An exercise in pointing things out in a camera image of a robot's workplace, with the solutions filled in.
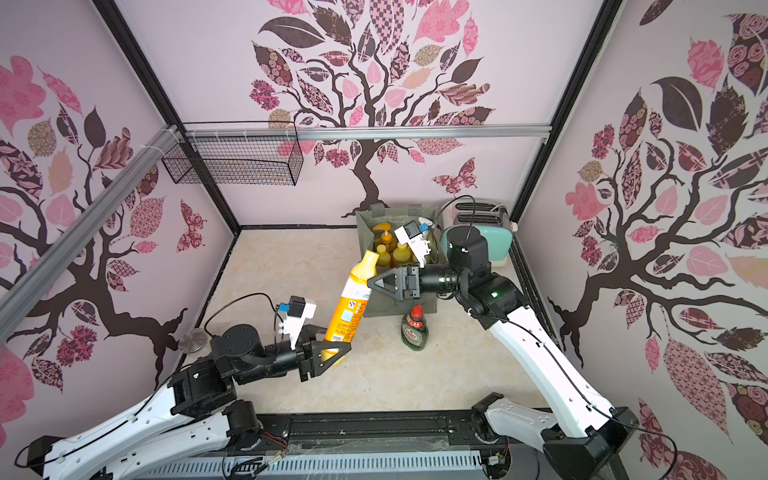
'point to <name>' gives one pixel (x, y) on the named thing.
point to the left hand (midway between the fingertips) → (347, 349)
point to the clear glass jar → (193, 340)
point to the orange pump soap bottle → (386, 239)
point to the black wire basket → (235, 152)
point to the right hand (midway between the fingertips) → (377, 281)
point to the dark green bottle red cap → (414, 330)
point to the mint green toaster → (492, 218)
